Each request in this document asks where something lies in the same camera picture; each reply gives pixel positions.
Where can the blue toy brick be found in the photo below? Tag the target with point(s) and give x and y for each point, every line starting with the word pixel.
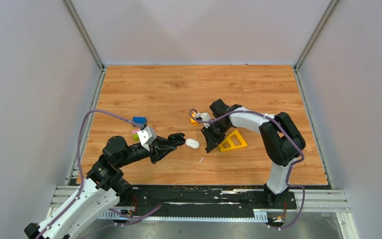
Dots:
pixel 140 120

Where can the white earbud charging case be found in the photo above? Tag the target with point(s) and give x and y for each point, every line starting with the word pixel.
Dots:
pixel 192 143

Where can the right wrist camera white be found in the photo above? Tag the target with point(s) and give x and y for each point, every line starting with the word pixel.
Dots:
pixel 203 118

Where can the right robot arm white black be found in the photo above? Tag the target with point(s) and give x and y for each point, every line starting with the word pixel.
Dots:
pixel 282 140

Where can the yellow triangular toy frame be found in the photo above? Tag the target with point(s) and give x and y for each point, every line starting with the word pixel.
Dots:
pixel 232 142

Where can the black earbud charging case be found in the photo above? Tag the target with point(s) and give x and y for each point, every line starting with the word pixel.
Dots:
pixel 176 139

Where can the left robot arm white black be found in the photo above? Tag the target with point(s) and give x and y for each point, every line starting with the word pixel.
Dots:
pixel 103 188

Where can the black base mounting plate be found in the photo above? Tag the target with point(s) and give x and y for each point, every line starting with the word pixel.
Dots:
pixel 200 201

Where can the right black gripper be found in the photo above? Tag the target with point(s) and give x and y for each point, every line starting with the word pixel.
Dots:
pixel 212 141

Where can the yellow traffic light block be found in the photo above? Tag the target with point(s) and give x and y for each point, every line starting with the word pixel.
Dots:
pixel 193 121

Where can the pink green orange brick stack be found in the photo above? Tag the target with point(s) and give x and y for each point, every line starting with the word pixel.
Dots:
pixel 135 135

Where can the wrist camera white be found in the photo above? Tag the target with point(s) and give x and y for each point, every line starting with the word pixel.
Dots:
pixel 203 118
pixel 146 137

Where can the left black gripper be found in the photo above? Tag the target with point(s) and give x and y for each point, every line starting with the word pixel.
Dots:
pixel 161 150

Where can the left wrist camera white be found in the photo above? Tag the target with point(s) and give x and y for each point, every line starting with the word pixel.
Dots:
pixel 146 137

